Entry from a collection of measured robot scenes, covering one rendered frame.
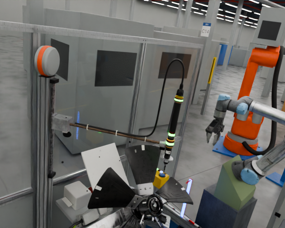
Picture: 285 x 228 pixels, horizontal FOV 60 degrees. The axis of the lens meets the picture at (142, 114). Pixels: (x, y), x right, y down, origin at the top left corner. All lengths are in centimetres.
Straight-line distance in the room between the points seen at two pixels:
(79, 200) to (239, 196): 113
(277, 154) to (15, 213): 170
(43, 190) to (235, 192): 130
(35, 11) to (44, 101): 381
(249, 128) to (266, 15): 205
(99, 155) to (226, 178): 93
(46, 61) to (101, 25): 245
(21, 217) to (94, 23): 263
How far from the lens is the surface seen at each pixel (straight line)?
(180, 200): 162
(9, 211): 190
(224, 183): 195
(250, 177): 178
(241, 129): 520
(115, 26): 385
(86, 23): 363
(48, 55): 136
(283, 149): 167
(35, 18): 515
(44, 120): 148
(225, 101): 169
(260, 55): 511
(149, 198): 141
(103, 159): 161
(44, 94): 143
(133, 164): 150
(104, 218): 143
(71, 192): 187
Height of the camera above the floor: 212
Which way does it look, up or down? 19 degrees down
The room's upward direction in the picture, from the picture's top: 9 degrees clockwise
